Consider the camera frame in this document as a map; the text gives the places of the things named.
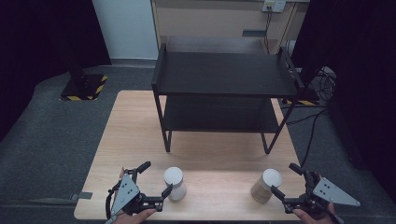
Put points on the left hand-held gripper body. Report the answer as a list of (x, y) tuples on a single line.
[(125, 193)]

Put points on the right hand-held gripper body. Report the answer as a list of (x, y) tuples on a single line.
[(330, 193)]

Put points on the jar of white powder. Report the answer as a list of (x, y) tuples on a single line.
[(175, 183)]

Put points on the jar of brown powder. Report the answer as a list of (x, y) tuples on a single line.
[(266, 186)]

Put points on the black two-tier shelf rack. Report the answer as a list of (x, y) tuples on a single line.
[(224, 73)]

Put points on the person's left hand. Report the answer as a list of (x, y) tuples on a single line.
[(137, 217)]

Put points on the person's right hand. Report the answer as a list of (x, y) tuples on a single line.
[(311, 217)]

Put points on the grey tape strip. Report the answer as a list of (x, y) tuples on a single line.
[(81, 195)]

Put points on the black stand with striped base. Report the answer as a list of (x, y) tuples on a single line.
[(83, 87), (308, 99)]

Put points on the black curtain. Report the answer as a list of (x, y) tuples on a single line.
[(37, 37), (361, 77)]

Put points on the wooden cabinet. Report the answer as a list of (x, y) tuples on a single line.
[(205, 21)]

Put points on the grey metal bracket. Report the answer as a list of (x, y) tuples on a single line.
[(253, 33)]

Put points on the white wall socket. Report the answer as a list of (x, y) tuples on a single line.
[(274, 5)]

